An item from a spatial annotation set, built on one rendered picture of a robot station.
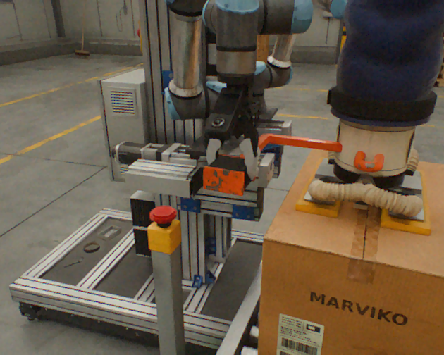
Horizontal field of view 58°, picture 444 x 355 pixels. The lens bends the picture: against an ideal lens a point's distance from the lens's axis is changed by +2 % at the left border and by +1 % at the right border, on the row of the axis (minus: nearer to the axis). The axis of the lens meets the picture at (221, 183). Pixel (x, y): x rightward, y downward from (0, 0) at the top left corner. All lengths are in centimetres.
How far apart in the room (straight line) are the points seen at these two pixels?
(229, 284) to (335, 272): 129
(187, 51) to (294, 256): 74
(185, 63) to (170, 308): 75
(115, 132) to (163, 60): 39
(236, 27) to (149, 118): 109
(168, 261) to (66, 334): 127
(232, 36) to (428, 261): 56
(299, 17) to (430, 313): 63
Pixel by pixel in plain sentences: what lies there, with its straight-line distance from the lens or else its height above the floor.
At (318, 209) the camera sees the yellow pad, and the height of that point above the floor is 110.
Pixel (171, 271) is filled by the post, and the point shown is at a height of 87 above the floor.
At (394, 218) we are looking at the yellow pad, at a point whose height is 110.
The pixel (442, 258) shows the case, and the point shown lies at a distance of 89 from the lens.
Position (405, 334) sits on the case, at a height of 93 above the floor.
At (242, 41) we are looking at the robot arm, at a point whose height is 147.
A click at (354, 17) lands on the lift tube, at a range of 93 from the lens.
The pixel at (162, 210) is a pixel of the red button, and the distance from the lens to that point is 105.
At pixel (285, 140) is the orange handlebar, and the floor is 122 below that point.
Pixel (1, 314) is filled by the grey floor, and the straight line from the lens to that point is 254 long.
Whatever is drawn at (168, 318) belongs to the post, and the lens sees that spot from 122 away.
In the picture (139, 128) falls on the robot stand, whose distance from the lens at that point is 175.
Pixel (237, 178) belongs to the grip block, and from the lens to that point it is 77.
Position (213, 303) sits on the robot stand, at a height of 21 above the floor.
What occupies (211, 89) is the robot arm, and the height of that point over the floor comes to 125.
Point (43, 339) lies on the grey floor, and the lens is 231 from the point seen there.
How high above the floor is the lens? 154
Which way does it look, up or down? 25 degrees down
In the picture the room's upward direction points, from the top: straight up
